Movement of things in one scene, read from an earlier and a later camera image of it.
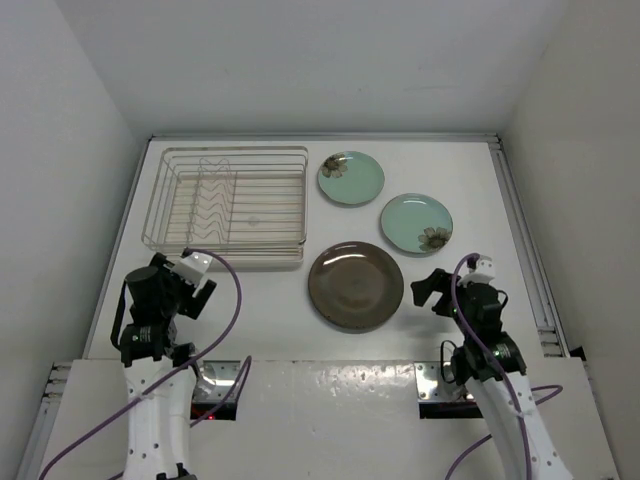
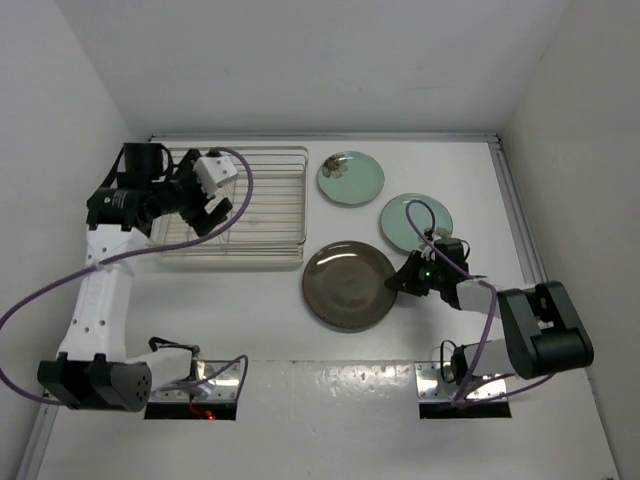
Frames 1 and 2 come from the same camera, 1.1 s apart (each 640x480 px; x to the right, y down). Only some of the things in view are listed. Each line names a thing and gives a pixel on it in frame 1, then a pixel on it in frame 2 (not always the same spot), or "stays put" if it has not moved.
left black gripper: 167,273 -> 192,217
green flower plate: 351,177 stays put
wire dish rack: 248,204 stays put
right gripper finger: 439,281 -> 402,280
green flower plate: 417,223 stays put
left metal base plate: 215,380 stays put
